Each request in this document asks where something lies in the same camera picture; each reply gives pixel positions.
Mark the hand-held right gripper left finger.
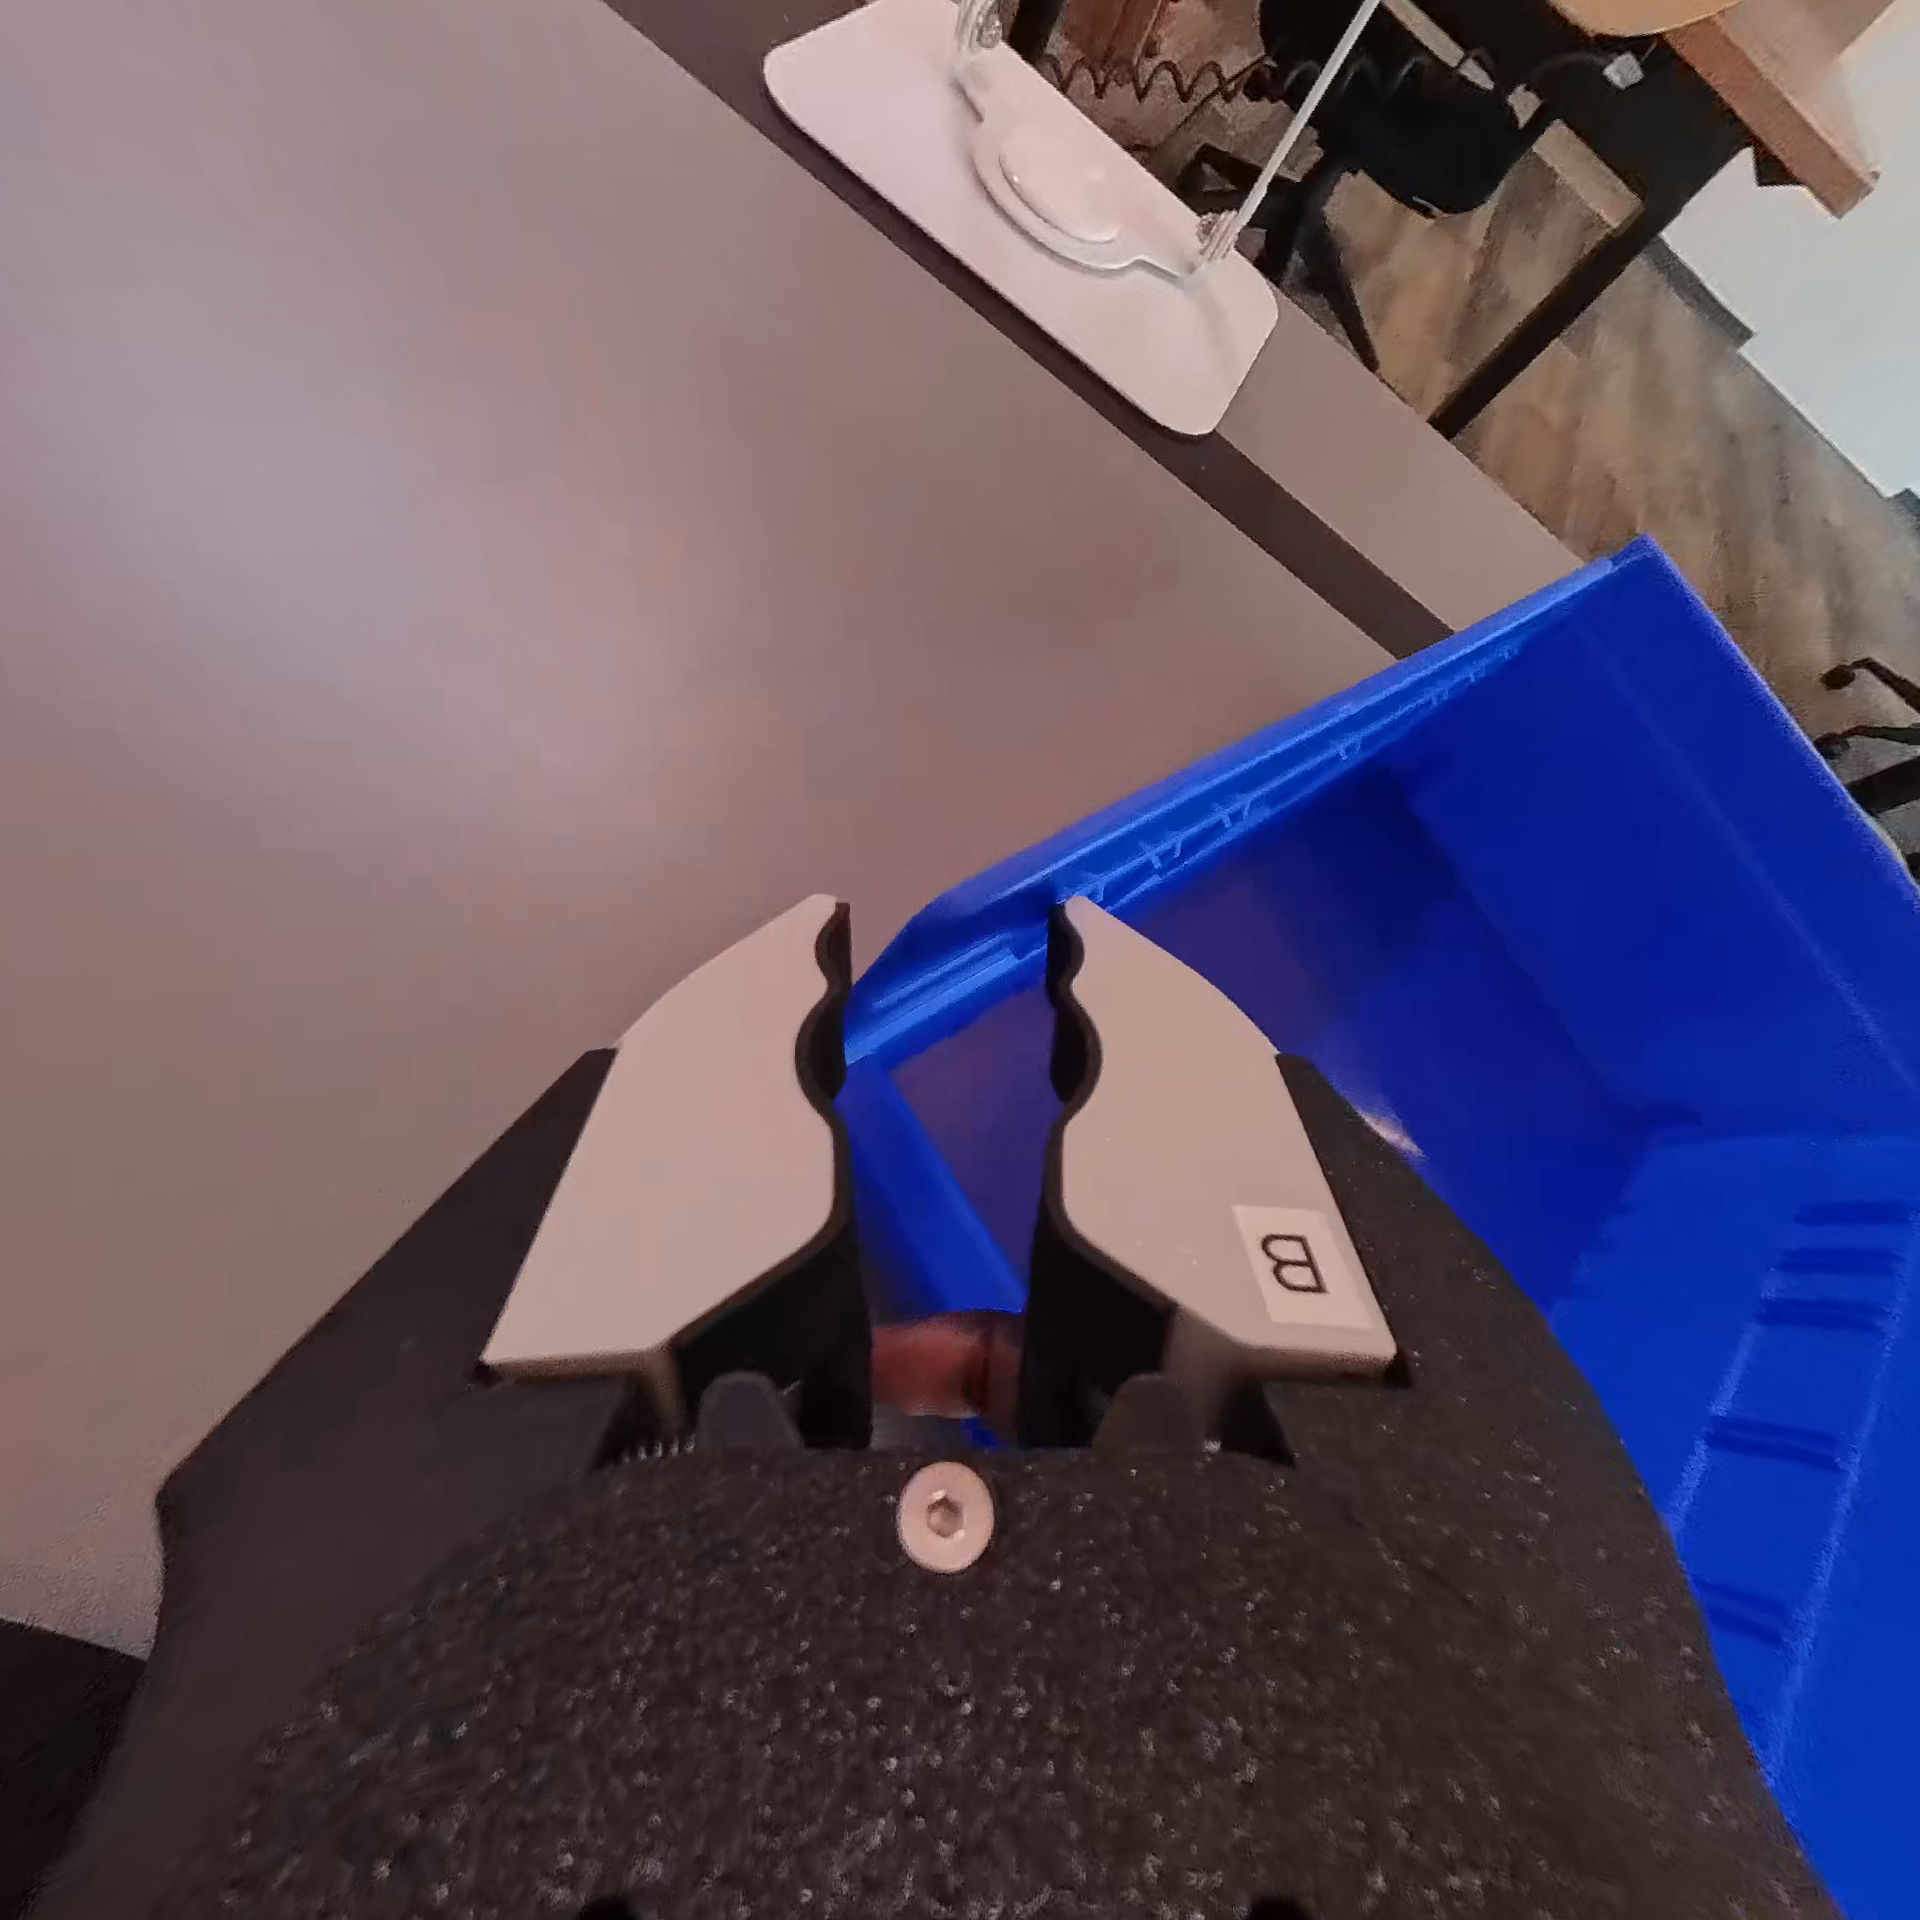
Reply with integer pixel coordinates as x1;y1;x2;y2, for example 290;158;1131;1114
479;896;863;1389

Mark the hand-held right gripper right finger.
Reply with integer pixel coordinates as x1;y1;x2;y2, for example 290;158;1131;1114
1031;896;1400;1378

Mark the blue plastic bin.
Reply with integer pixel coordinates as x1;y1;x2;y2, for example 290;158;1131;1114
831;537;1920;1920

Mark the black office chair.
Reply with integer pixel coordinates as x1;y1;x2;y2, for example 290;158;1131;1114
1814;656;1920;842

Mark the clear poster stand white base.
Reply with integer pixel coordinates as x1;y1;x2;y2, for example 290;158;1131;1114
760;0;1383;441

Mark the wooden office desk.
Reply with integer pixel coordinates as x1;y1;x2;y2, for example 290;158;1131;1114
1424;0;1880;441

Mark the coiled cable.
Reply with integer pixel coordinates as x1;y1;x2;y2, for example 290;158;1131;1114
1043;36;1254;109

